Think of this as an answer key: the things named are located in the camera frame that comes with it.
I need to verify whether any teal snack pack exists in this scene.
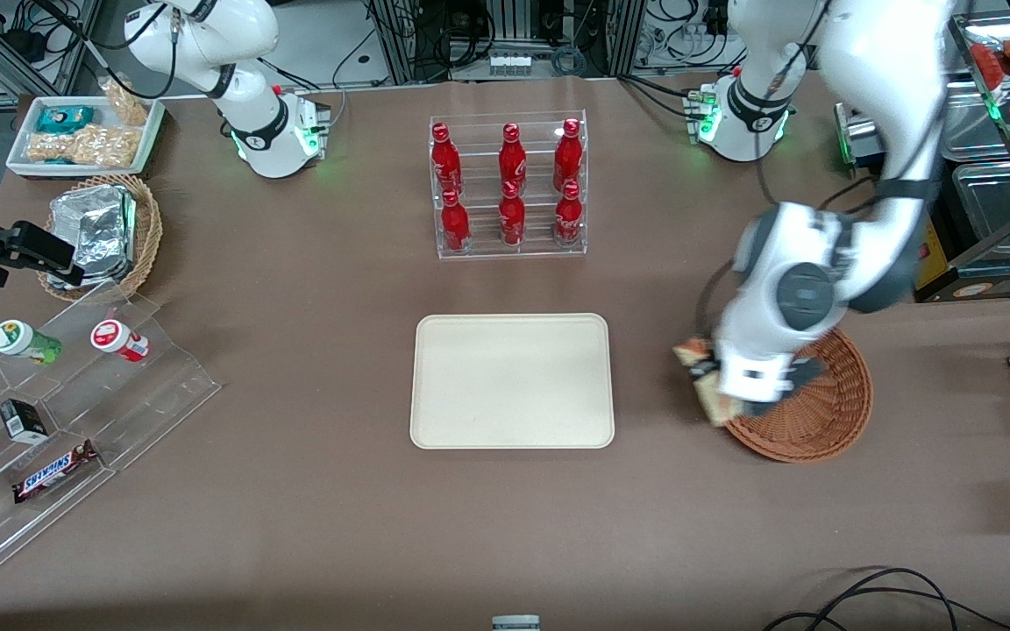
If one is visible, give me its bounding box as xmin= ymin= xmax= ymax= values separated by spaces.
xmin=35 ymin=104 xmax=96 ymax=135

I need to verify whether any triangular sandwich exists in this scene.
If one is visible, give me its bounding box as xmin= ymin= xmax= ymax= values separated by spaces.
xmin=673 ymin=337 xmax=740 ymax=429

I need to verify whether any small black box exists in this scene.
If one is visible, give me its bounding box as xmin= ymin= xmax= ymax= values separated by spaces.
xmin=0 ymin=398 xmax=50 ymax=444

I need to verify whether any cream rectangular tray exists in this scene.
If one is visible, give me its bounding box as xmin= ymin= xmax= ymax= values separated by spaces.
xmin=409 ymin=313 xmax=616 ymax=450

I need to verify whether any white snack tray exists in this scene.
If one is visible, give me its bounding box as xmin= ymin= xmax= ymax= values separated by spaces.
xmin=4 ymin=94 xmax=167 ymax=180

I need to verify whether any stainless steel pan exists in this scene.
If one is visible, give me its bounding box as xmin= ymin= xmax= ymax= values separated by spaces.
xmin=942 ymin=82 xmax=1010 ymax=164

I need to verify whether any snickers bar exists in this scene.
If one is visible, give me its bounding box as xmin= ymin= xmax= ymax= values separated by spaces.
xmin=11 ymin=440 xmax=100 ymax=505

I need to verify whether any small peanut snack bag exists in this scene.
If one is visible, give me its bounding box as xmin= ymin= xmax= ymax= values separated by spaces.
xmin=98 ymin=76 xmax=152 ymax=127

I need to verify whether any black cable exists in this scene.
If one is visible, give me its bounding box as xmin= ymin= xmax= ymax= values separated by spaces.
xmin=763 ymin=585 xmax=1010 ymax=631
xmin=807 ymin=567 xmax=959 ymax=631

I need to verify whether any brown wicker basket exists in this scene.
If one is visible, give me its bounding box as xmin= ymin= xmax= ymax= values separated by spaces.
xmin=722 ymin=328 xmax=874 ymax=464

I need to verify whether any clear acrylic stepped stand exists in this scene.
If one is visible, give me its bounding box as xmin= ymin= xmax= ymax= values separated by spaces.
xmin=0 ymin=282 xmax=223 ymax=593

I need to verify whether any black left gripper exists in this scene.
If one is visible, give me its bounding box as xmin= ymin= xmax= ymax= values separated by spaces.
xmin=691 ymin=350 xmax=828 ymax=403

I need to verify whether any black food display case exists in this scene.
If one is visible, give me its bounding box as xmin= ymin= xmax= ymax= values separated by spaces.
xmin=908 ymin=12 xmax=1010 ymax=304

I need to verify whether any red cola bottle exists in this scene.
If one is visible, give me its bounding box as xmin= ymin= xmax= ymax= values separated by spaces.
xmin=553 ymin=180 xmax=585 ymax=247
xmin=552 ymin=117 xmax=584 ymax=192
xmin=497 ymin=181 xmax=528 ymax=247
xmin=440 ymin=188 xmax=473 ymax=254
xmin=430 ymin=122 xmax=464 ymax=195
xmin=497 ymin=122 xmax=529 ymax=194

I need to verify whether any tan wicker basket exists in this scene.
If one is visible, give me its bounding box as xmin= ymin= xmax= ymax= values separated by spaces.
xmin=38 ymin=173 xmax=164 ymax=302

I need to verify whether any white power strip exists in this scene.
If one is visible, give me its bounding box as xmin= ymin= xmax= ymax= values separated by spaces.
xmin=487 ymin=52 xmax=535 ymax=79

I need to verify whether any aluminium foil container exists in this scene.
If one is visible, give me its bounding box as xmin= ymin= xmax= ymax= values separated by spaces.
xmin=46 ymin=183 xmax=139 ymax=291

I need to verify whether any red cup white lid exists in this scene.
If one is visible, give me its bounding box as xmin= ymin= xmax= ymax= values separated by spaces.
xmin=89 ymin=319 xmax=152 ymax=363

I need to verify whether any large peanut snack bag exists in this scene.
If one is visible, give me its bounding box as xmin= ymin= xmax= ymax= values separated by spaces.
xmin=24 ymin=124 xmax=140 ymax=168

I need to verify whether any clear acrylic bottle rack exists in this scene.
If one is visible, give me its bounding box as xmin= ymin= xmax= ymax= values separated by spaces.
xmin=428 ymin=110 xmax=588 ymax=260

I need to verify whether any green cup white lid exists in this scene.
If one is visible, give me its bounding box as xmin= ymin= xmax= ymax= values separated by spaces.
xmin=0 ymin=319 xmax=64 ymax=366

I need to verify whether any silver metal box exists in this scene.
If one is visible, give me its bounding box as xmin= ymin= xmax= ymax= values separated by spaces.
xmin=835 ymin=103 xmax=885 ymax=168

